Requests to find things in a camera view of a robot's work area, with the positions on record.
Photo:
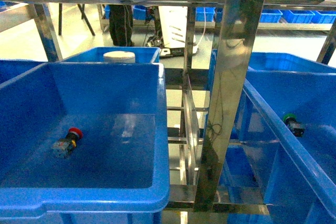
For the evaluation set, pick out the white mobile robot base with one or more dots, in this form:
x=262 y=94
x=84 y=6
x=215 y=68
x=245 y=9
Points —
x=170 y=23

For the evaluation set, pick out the large blue bin left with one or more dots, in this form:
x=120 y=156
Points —
x=85 y=143

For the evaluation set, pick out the green push button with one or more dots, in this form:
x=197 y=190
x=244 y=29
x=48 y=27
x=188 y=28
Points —
x=295 y=127

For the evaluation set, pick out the large blue bin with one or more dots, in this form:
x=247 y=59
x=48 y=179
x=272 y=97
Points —
x=85 y=143
x=296 y=175

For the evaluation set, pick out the person in green shirt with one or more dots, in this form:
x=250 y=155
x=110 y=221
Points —
x=121 y=25

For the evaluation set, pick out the white round lid container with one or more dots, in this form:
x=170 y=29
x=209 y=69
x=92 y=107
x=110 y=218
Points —
x=119 y=57

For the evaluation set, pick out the blue bin behind left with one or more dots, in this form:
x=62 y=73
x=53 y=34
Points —
x=142 y=54

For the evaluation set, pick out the red emergency stop button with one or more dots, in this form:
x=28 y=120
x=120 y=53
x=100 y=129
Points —
x=64 y=146

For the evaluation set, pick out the steel roller shelf rack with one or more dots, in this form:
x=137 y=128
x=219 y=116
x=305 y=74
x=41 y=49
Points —
x=228 y=77

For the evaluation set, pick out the large blue bin right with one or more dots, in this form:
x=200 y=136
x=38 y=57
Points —
x=296 y=175

